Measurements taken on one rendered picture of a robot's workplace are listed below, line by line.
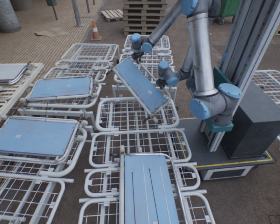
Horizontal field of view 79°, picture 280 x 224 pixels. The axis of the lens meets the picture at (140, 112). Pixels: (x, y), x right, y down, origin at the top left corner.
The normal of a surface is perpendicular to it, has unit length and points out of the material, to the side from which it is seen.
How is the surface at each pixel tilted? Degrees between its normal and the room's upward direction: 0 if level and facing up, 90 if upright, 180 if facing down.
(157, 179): 5
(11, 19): 90
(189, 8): 83
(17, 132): 8
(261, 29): 90
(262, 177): 0
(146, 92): 31
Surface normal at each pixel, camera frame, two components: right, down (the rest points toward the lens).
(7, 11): 0.80, 0.40
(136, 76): -0.22, -0.32
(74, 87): 0.01, -0.68
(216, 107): 0.40, 0.18
